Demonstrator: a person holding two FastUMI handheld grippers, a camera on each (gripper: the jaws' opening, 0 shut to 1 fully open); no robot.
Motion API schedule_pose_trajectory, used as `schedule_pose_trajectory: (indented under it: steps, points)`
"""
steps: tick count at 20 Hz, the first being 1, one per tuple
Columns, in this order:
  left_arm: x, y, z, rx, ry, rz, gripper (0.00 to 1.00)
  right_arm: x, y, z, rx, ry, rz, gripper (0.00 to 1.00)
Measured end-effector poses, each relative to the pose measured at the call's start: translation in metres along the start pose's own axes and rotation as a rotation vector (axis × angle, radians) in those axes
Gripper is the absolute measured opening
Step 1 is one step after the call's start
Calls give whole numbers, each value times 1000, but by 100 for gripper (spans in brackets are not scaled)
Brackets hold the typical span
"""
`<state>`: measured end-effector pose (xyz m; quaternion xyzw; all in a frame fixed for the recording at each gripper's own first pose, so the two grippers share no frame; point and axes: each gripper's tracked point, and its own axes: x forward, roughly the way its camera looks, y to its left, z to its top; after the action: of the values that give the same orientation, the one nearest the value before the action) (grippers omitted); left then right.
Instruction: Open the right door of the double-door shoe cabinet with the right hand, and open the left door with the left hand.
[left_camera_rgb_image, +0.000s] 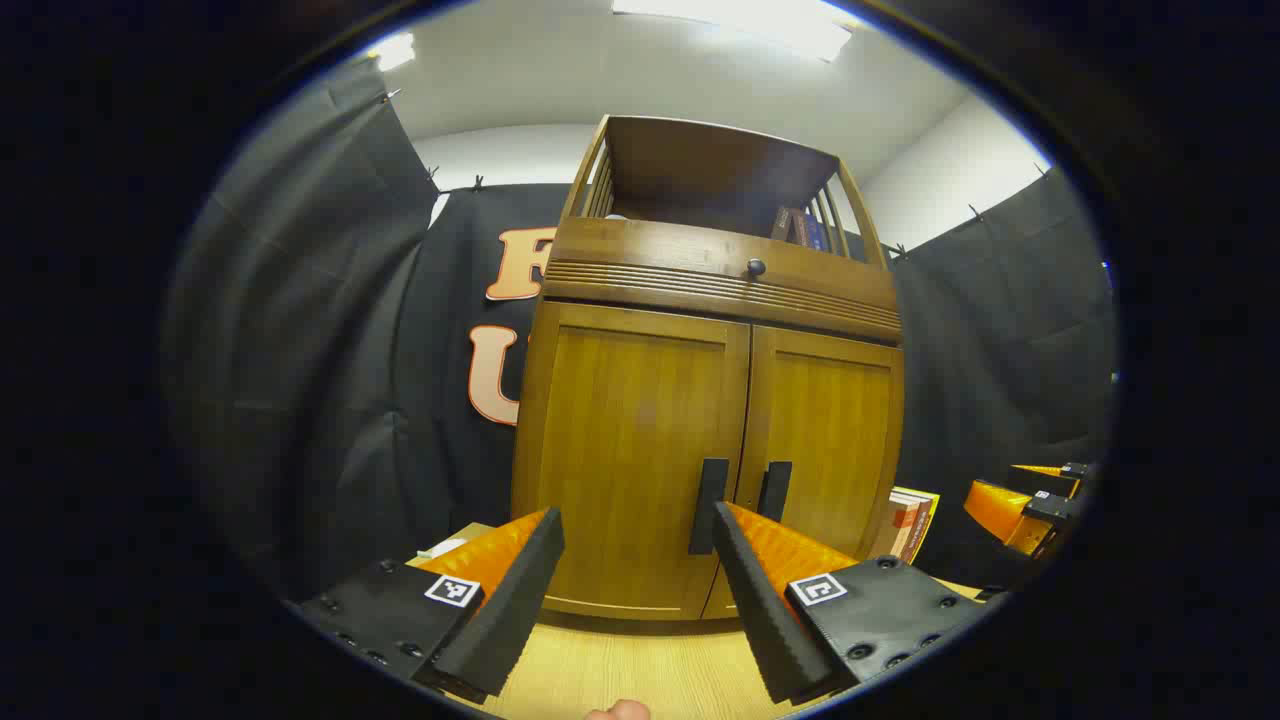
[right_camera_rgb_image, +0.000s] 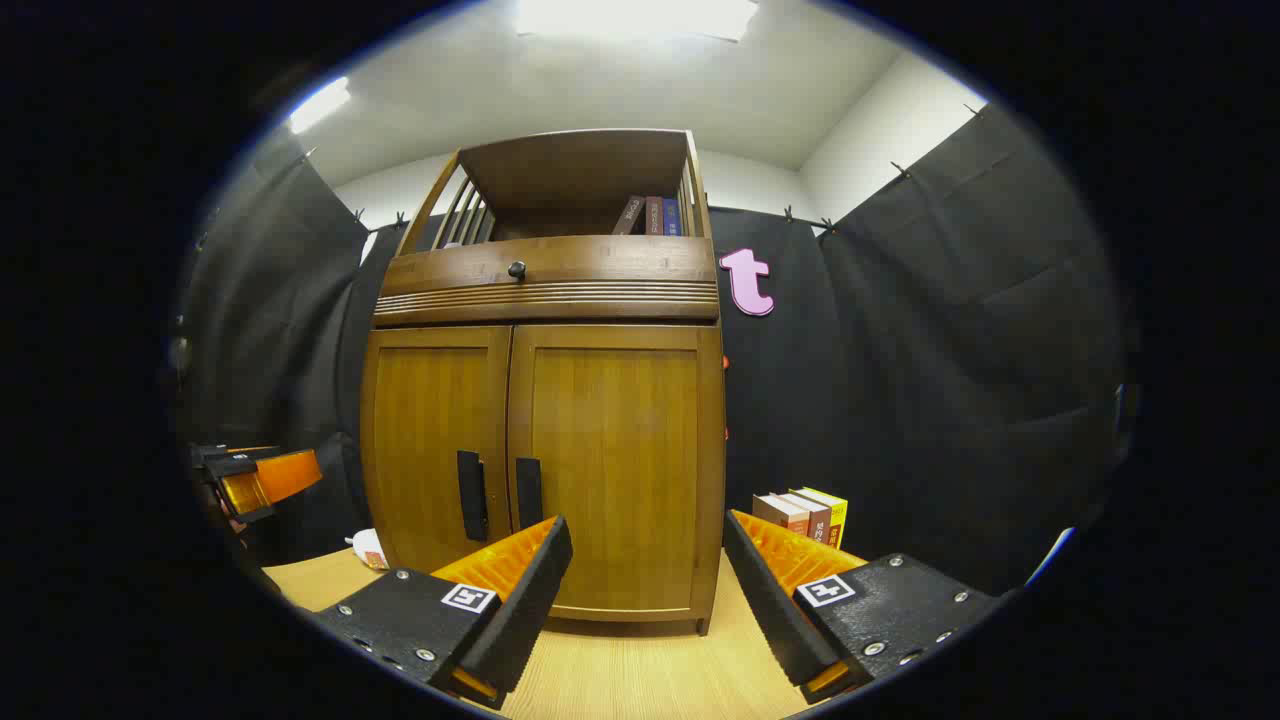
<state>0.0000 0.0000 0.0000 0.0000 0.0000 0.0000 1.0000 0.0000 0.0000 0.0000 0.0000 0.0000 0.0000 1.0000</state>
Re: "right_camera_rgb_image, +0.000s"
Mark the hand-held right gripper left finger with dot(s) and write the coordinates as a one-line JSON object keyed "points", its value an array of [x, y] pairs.
{"points": [[530, 610]]}

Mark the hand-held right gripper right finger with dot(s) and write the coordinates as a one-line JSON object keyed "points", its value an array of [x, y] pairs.
{"points": [[770, 610]]}

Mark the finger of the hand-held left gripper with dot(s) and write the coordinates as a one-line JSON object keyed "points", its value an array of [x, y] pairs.
{"points": [[285, 475]]}

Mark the wooden shoe cabinet door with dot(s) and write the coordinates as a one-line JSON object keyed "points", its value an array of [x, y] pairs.
{"points": [[425, 430], [620, 450]]}

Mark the wooden double-door shoe cabinet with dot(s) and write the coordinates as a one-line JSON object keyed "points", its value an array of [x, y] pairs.
{"points": [[560, 170]]}

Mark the wooden cabinet drawer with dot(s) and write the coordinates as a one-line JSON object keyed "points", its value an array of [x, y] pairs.
{"points": [[600, 262]]}

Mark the reddish brown book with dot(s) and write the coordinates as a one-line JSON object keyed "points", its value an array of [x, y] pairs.
{"points": [[778, 513]]}

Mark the white and brown book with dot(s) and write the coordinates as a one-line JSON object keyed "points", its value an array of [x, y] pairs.
{"points": [[812, 515]]}

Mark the white crumpled object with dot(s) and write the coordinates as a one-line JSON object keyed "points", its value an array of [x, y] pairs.
{"points": [[368, 548]]}

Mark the yellow book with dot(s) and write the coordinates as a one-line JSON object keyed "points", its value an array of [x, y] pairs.
{"points": [[835, 515]]}

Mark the black backdrop cloth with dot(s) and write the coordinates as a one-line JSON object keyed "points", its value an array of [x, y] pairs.
{"points": [[950, 350]]}

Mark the small ceiling light panel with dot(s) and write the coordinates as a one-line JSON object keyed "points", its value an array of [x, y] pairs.
{"points": [[320, 104]]}

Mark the blue book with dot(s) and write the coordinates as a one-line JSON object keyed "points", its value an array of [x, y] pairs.
{"points": [[671, 217]]}

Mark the dark red book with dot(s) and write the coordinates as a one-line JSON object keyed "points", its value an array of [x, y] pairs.
{"points": [[654, 215]]}

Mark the large ceiling light panel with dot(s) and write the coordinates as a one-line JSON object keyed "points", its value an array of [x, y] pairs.
{"points": [[640, 18]]}

